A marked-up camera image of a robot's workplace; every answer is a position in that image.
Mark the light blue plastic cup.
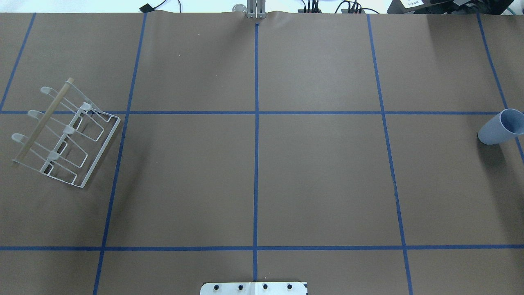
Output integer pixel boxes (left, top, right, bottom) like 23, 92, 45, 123
477, 109, 524, 145

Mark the brown paper table cover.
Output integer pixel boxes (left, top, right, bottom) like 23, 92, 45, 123
1, 11, 523, 295

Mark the black usb hub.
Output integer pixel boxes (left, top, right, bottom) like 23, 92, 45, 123
298, 7, 322, 14

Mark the small black sensor puck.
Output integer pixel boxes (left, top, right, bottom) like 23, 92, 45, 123
139, 3, 155, 13

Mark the aluminium frame post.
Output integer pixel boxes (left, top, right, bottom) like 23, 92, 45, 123
246, 0, 267, 19

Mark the white wire cup holder rack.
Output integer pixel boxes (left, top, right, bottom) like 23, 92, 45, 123
11, 78, 120, 188

